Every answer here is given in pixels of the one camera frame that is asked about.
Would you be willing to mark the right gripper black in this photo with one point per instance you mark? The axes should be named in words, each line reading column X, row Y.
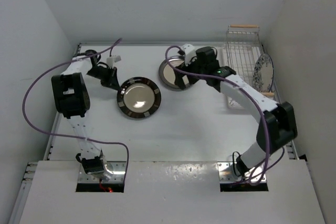
column 179, row 81

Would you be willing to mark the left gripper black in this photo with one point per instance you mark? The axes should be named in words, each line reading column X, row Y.
column 112, row 80

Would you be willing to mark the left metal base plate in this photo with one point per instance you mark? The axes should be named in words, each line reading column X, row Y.
column 116, row 168

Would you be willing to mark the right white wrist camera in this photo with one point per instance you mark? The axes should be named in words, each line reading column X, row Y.
column 189, row 53

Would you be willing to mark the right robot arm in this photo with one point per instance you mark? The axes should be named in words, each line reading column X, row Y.
column 277, row 122

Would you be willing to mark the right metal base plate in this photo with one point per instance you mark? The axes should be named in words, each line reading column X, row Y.
column 227, row 176

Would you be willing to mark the metal base plate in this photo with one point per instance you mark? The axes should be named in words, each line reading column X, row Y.
column 227, row 176
column 116, row 168

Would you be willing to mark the grey rimmed beige plate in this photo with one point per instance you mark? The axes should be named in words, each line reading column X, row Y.
column 166, row 73

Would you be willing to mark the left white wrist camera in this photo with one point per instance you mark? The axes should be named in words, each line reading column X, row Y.
column 112, row 60

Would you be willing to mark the dark striped rim plate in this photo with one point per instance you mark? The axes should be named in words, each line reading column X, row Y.
column 139, row 98

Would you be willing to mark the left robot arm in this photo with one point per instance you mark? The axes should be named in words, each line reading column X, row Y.
column 72, row 101

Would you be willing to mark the blue floral white plate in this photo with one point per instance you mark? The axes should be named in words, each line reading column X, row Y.
column 263, row 74

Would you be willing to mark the white wire dish rack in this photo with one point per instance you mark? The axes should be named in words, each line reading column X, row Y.
column 247, row 35

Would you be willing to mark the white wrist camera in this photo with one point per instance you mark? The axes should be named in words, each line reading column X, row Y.
column 112, row 60
column 189, row 53

